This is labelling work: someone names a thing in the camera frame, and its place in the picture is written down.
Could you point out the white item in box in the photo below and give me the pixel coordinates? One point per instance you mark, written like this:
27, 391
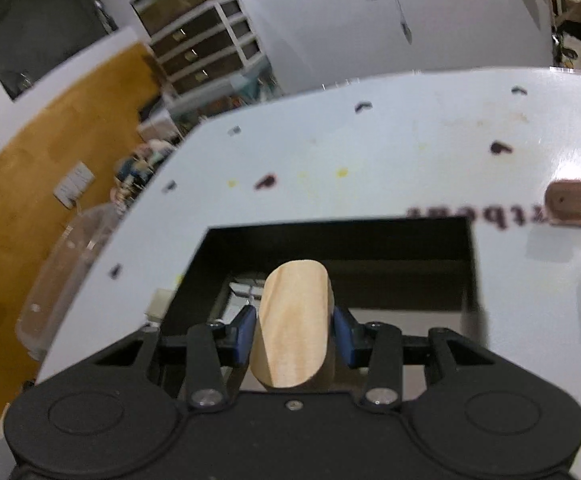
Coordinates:
243, 295

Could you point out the brown plug with prongs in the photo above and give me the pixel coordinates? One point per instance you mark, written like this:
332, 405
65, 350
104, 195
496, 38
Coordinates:
573, 201

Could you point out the white drawer unit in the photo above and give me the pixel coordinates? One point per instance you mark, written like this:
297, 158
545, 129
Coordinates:
208, 45

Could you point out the black box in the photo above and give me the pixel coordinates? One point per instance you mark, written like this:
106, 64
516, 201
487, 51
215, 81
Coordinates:
340, 265

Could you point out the light wooden block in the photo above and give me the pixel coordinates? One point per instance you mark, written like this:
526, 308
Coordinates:
293, 322

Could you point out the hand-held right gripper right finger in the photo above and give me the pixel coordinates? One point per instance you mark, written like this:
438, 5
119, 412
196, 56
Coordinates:
343, 341

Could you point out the small cream block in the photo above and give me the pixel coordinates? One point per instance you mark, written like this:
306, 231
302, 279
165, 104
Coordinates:
159, 305

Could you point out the clear plastic bin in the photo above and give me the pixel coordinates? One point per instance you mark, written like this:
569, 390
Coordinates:
63, 285

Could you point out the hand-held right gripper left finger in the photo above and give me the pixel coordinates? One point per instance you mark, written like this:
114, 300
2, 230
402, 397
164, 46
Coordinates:
244, 340

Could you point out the black screen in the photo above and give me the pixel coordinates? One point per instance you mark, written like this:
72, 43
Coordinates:
30, 20

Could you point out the pile of plush toys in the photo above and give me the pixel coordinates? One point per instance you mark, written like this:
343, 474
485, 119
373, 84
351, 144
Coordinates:
143, 167

